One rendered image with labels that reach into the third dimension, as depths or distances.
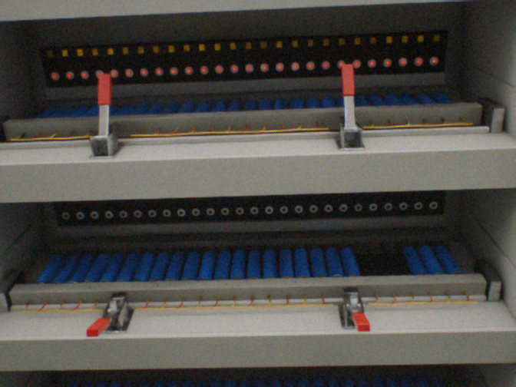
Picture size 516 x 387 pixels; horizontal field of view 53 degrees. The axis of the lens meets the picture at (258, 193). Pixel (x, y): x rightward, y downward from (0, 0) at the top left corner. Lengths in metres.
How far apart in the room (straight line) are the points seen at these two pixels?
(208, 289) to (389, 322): 0.21
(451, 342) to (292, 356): 0.17
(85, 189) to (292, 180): 0.22
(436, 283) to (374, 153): 0.18
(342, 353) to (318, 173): 0.20
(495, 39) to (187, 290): 0.46
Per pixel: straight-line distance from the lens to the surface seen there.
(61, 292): 0.66
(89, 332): 0.55
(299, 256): 0.67
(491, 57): 0.69
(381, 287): 0.62
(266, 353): 0.59
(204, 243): 0.71
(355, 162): 0.55
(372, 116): 0.61
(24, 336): 0.65
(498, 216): 0.67
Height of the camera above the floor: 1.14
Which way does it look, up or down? 6 degrees down
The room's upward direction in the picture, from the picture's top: 2 degrees counter-clockwise
